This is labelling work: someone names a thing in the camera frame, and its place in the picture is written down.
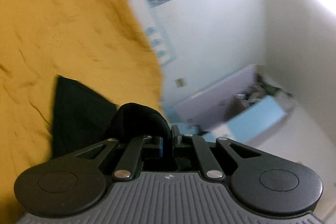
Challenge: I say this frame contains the white blue wardrobe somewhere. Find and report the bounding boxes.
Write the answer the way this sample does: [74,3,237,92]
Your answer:
[165,65,297,146]

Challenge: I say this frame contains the mustard yellow quilt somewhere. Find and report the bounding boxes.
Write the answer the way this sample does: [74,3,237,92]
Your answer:
[1,0,162,223]

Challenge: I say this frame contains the black long sleeve sweater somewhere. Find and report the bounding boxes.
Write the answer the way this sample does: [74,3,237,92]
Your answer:
[52,76,173,159]

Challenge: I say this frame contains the wall light switch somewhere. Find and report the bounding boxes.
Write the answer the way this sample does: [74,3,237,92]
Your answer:
[175,78,186,88]

